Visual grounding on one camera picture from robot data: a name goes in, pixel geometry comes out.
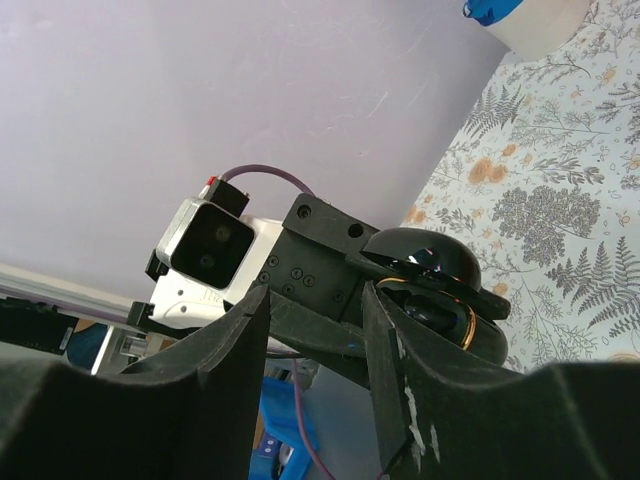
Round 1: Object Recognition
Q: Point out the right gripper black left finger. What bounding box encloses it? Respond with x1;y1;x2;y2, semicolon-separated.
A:
1;287;270;479

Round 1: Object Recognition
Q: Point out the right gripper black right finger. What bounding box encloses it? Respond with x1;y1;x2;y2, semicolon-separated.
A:
362;285;639;479

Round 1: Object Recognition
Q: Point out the glossy black gold-trimmed case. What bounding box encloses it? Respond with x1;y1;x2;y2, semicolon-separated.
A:
361;227;508;366

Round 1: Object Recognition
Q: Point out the blue wrapper on white cup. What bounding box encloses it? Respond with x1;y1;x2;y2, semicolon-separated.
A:
462;0;522;27

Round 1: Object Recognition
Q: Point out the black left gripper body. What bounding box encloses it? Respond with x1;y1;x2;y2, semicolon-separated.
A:
259;193;379;325

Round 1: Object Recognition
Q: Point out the blue plastic object in background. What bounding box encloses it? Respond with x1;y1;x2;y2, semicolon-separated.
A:
248;377;312;480

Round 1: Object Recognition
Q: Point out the white cup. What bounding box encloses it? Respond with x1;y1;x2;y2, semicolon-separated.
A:
485;0;591;61

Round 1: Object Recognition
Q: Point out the floral patterned table mat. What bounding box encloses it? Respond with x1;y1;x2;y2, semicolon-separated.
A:
405;0;639;372

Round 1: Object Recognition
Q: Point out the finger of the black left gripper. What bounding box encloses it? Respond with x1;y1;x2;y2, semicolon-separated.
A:
270;292;370;389
345;254;511;320

